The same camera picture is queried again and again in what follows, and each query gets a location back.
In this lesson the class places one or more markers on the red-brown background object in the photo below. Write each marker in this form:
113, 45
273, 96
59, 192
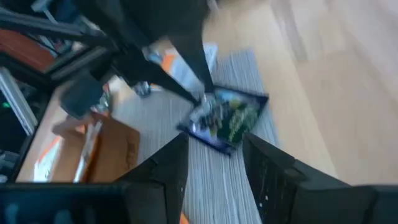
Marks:
21, 49

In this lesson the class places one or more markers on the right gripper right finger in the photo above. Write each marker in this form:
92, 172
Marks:
273, 180

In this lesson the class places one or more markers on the wooden tea organiser box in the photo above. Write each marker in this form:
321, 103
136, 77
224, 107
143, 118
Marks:
118, 149

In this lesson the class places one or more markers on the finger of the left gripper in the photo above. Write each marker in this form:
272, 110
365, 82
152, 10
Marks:
196, 56
146, 74

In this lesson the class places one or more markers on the black aluminium table frame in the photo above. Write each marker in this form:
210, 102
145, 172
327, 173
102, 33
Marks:
46, 28

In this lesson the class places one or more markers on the grey woven placemat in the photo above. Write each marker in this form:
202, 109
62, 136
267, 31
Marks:
211, 186

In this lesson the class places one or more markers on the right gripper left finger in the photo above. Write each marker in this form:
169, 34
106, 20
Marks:
161, 180

